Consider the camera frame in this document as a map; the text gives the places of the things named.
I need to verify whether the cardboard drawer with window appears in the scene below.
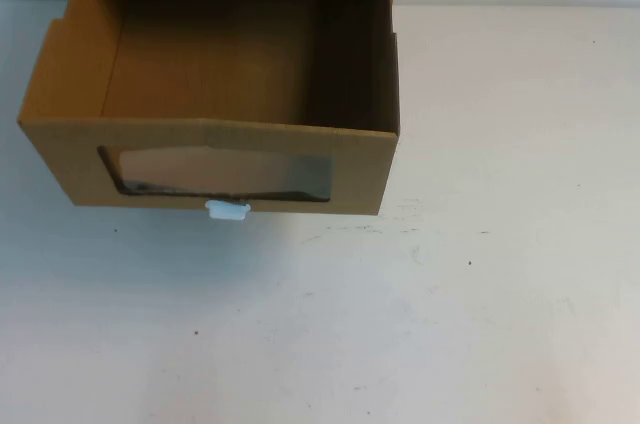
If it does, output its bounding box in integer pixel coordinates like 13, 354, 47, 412
16, 0, 402, 219

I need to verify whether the white plastic drawer handle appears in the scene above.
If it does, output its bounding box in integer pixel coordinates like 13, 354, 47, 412
206, 199, 252, 221

